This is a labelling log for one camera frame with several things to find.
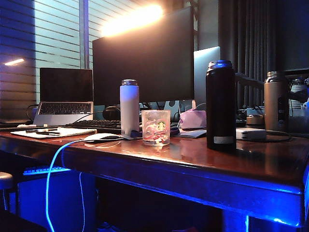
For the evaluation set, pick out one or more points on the black thermos bottle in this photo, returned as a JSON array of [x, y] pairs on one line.
[[220, 108]]

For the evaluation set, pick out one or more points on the printed glass cup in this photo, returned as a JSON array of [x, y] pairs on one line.
[[155, 128]]

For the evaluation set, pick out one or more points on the white thermos bottle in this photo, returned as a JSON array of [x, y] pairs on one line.
[[129, 108]]

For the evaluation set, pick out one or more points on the bronze thermos bottle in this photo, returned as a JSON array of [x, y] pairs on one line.
[[275, 101]]

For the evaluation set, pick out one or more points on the silver monitor stand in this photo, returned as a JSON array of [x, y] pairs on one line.
[[173, 108]]

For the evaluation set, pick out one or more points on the pink tissue pouch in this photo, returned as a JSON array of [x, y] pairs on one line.
[[193, 119]]

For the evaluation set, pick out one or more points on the dark blue notebook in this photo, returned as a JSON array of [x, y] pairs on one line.
[[193, 133]]

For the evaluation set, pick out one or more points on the black headphones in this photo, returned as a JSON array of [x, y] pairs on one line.
[[111, 112]]

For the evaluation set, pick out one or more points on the large black monitor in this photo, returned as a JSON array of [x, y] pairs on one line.
[[144, 67]]

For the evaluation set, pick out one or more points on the black keyboard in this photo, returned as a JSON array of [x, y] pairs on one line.
[[96, 124]]

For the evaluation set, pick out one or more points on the silver display back panel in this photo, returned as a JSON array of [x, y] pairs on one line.
[[201, 77]]

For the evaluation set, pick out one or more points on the white computer mouse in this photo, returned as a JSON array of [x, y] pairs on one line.
[[97, 137]]

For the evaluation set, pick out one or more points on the white notepad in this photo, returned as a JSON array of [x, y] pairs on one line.
[[77, 131]]

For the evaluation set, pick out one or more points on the silver open laptop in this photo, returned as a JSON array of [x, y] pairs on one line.
[[65, 84]]

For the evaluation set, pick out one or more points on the white power adapter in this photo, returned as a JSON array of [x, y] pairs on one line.
[[252, 134]]

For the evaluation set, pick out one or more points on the small bronze tin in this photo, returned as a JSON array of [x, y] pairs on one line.
[[255, 120]]

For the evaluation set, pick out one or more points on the black pen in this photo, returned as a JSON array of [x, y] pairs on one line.
[[48, 132], [41, 130]]

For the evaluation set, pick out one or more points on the dark pleated curtain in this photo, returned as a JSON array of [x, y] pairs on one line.
[[246, 36]]

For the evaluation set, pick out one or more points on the blue lit keyboard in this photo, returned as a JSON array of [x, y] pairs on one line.
[[44, 169]]

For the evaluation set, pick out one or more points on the round stool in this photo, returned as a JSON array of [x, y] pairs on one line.
[[4, 180]]

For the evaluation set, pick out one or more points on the metal window post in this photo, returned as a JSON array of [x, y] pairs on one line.
[[84, 33]]

